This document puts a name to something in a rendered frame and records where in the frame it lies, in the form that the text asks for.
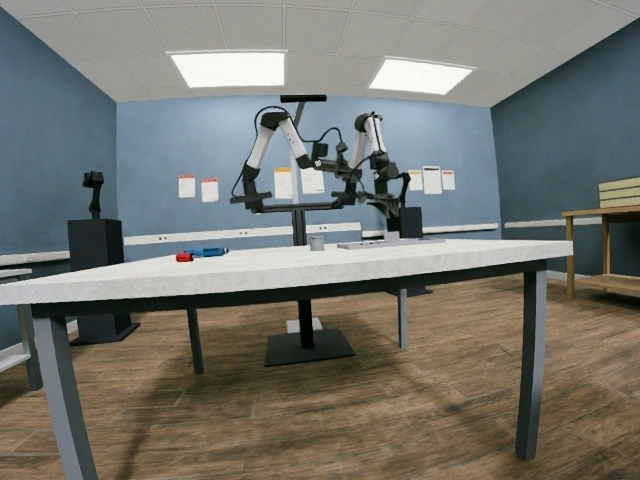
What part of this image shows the red screwdriver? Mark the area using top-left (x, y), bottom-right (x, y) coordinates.
top-left (175, 253), bottom-right (204, 262)

